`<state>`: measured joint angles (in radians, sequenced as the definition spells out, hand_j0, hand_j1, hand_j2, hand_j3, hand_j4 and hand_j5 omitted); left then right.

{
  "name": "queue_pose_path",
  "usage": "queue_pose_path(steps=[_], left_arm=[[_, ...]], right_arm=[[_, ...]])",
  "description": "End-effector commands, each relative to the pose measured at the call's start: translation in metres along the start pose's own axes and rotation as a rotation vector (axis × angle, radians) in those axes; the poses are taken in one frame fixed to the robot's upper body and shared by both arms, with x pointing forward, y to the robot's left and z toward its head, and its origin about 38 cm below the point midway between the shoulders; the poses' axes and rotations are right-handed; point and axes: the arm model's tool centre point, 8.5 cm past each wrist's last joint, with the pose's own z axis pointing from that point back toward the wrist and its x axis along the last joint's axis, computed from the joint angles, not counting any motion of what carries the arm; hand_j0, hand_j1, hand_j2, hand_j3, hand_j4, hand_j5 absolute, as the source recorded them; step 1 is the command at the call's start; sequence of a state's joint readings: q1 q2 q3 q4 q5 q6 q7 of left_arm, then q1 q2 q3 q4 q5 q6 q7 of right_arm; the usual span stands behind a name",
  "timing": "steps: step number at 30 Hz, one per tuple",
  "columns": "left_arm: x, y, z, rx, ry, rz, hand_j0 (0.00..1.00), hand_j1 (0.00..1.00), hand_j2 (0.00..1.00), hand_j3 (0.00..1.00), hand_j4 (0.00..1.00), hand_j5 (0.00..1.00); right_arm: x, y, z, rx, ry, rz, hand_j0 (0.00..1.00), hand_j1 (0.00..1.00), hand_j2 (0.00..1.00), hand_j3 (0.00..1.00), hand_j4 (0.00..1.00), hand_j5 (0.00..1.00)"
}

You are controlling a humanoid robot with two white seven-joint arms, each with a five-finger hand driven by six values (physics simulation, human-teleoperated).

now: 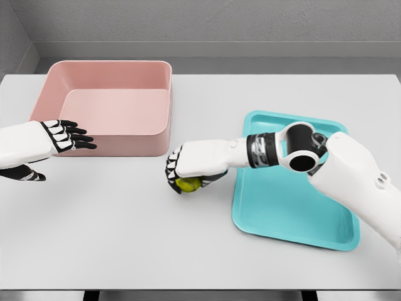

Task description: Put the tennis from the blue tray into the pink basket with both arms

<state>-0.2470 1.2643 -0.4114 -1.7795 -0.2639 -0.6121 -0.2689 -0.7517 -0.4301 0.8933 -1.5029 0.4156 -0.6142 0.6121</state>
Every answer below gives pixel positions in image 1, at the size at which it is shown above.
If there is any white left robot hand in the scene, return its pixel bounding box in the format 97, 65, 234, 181
0, 119, 98, 182

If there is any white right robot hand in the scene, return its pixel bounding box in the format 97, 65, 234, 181
164, 140, 229, 196

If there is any yellow-green tennis ball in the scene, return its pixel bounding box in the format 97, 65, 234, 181
175, 177, 202, 194

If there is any pink rectangular basket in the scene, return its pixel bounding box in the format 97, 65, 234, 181
28, 60, 174, 157

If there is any blue rectangular tray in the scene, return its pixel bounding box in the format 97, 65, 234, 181
231, 110, 362, 253

